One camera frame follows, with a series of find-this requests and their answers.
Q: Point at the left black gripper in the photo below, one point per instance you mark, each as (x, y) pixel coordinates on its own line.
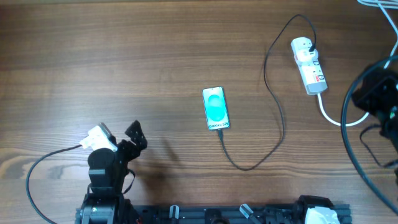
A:
(138, 139)

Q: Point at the Galaxy smartphone with teal screen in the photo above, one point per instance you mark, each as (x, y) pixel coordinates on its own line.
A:
(216, 109)

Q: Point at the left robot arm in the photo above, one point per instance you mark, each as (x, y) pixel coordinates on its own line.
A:
(104, 201)

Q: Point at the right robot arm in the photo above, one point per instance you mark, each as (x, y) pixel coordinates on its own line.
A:
(375, 92)

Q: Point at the white USB charger plug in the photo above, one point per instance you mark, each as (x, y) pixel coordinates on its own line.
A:
(305, 57)

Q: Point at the white power strip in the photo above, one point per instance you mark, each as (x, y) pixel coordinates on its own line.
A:
(312, 75)

